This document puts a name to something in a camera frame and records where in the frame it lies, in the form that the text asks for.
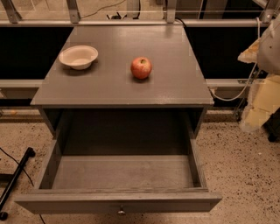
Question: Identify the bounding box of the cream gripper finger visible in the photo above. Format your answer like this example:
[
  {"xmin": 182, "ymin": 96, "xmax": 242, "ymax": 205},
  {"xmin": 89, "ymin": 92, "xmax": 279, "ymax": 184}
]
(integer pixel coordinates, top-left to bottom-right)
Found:
[
  {"xmin": 237, "ymin": 39, "xmax": 260, "ymax": 63},
  {"xmin": 239, "ymin": 73, "xmax": 280, "ymax": 132}
]

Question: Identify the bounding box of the red apple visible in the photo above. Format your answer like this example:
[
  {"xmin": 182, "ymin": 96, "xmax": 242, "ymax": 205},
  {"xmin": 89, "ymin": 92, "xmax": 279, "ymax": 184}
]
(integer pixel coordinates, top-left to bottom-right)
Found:
[{"xmin": 130, "ymin": 57, "xmax": 152, "ymax": 80}]

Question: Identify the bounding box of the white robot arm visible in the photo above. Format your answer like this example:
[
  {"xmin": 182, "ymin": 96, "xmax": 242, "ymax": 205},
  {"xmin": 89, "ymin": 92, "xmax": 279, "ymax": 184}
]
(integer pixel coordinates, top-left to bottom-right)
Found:
[{"xmin": 238, "ymin": 15, "xmax": 280, "ymax": 132}]

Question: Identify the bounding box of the metal drawer knob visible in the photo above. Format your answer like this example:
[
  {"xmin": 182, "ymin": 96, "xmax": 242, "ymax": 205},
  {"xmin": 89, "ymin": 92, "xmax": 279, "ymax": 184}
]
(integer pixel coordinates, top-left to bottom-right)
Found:
[{"xmin": 117, "ymin": 206, "xmax": 126, "ymax": 216}]

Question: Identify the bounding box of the open grey top drawer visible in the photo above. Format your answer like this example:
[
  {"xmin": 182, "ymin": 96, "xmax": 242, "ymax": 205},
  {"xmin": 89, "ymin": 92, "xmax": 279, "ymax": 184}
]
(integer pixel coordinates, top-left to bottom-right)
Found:
[{"xmin": 14, "ymin": 108, "xmax": 223, "ymax": 216}]

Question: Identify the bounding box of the grey cabinet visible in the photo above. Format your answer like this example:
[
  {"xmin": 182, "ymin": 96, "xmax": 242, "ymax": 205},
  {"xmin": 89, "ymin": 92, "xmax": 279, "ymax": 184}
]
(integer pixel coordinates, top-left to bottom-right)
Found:
[{"xmin": 30, "ymin": 24, "xmax": 215, "ymax": 138}]

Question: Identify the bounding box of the white paper bowl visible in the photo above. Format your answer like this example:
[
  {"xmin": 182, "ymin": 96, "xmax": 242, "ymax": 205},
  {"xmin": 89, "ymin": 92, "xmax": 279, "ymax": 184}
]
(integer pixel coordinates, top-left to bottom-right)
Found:
[{"xmin": 59, "ymin": 45, "xmax": 98, "ymax": 70}]

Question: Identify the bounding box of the black stand leg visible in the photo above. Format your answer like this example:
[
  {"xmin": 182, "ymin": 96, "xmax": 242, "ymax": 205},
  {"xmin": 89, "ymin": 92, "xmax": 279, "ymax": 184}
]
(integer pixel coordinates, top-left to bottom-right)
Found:
[{"xmin": 0, "ymin": 147, "xmax": 36, "ymax": 221}]

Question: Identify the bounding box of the white cable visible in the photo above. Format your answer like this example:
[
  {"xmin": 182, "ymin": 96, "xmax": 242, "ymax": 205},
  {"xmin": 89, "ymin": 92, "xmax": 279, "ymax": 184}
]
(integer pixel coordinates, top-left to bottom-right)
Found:
[{"xmin": 209, "ymin": 17, "xmax": 262, "ymax": 102}]

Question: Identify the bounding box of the grey metal rail frame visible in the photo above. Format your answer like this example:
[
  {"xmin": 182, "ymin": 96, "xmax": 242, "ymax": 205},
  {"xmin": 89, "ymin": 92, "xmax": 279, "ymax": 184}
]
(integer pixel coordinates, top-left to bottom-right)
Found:
[{"xmin": 0, "ymin": 8, "xmax": 270, "ymax": 91}]

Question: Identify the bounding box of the black floor cable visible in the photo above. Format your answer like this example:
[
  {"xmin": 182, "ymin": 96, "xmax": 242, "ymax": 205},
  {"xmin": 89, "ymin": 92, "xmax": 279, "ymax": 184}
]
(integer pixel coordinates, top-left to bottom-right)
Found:
[{"xmin": 0, "ymin": 147, "xmax": 46, "ymax": 224}]

